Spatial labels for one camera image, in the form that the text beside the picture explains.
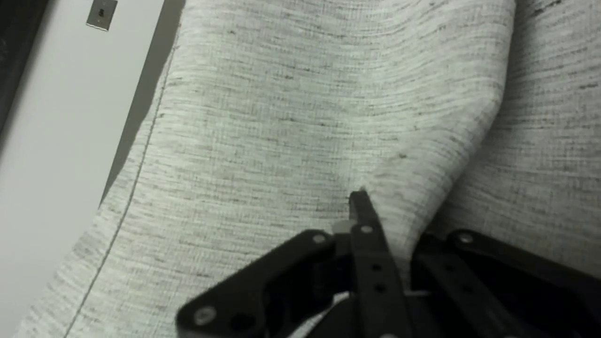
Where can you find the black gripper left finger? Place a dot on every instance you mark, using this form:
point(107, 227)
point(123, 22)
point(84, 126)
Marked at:
point(369, 274)

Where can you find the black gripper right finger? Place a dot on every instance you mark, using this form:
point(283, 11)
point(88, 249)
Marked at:
point(501, 293)

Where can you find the grey woven curtain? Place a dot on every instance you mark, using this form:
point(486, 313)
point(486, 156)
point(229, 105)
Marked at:
point(283, 137)

